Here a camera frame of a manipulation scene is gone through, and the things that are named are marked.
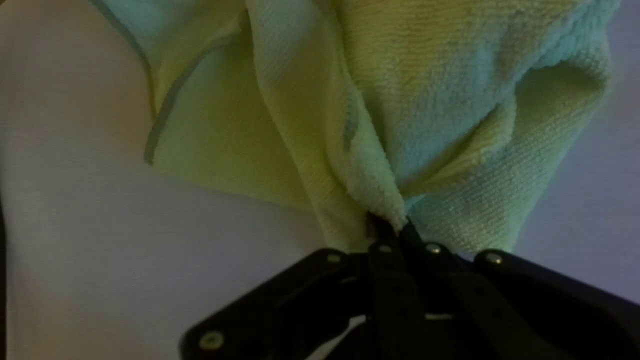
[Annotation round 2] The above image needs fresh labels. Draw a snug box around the pale green towel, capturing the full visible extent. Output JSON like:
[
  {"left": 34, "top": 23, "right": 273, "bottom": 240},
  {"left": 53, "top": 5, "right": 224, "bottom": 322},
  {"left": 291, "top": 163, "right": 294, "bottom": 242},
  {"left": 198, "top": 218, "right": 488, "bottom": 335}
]
[{"left": 92, "top": 0, "right": 624, "bottom": 261}]

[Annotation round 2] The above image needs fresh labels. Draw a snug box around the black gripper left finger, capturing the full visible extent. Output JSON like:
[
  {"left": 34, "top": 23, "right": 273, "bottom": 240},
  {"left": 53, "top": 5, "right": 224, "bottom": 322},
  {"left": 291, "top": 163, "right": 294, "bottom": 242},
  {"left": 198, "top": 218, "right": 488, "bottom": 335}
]
[{"left": 181, "top": 214, "right": 437, "bottom": 360}]

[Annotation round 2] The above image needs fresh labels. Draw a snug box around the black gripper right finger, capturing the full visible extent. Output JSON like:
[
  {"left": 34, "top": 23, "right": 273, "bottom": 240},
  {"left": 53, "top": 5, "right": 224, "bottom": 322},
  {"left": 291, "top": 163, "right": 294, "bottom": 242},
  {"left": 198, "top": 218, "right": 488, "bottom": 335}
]
[{"left": 400, "top": 223, "right": 640, "bottom": 360}]

